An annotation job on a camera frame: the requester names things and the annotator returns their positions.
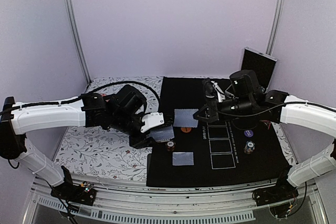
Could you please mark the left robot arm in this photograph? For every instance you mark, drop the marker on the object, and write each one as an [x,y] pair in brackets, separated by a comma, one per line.
[17,119]

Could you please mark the purple small blind button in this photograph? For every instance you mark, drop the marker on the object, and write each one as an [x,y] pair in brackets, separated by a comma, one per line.
[248,133]

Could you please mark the aluminium post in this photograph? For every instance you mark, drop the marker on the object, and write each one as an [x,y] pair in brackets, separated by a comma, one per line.
[76,39]
[275,26]

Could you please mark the aluminium front rail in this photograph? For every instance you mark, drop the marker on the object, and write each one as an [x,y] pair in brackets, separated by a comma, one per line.
[126,201]

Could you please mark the floral tablecloth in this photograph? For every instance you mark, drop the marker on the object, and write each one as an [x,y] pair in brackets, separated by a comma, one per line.
[107,154]

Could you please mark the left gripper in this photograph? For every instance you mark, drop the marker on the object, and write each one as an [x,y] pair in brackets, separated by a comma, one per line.
[137,142]

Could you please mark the right aluminium post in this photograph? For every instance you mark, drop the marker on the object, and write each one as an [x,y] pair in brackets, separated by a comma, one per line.
[275,26]

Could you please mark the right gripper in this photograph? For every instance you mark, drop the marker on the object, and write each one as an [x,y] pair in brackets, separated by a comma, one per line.
[213,106]

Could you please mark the triangular all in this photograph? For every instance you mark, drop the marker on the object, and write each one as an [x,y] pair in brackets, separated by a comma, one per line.
[267,124]

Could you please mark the blue card deck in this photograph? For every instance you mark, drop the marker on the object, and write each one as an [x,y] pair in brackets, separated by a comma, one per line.
[164,134]

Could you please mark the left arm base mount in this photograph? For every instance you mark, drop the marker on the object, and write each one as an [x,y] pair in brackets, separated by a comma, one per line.
[84,193]

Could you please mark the red black chip stack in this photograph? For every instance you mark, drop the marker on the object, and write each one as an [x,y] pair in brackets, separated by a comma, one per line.
[170,146]

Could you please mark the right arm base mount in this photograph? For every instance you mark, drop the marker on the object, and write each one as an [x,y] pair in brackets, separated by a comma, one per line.
[281,191]

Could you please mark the left aluminium post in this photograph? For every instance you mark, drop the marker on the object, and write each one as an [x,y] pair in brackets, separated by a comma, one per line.
[76,39]

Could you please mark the black poker mat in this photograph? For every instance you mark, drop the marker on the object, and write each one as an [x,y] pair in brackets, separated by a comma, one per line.
[219,158]

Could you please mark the blue white chip stack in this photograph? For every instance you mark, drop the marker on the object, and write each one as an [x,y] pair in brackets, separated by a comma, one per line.
[249,147]

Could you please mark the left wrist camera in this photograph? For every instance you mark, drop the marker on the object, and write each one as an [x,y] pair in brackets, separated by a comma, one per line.
[151,120]

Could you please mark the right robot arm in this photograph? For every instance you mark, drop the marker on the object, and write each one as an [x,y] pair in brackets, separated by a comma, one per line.
[315,117]

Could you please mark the aluminium poker chip case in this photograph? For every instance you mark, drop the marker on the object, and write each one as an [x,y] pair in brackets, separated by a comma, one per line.
[262,64]

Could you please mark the orange big blind button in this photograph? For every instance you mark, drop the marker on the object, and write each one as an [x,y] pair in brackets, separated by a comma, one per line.
[186,129]

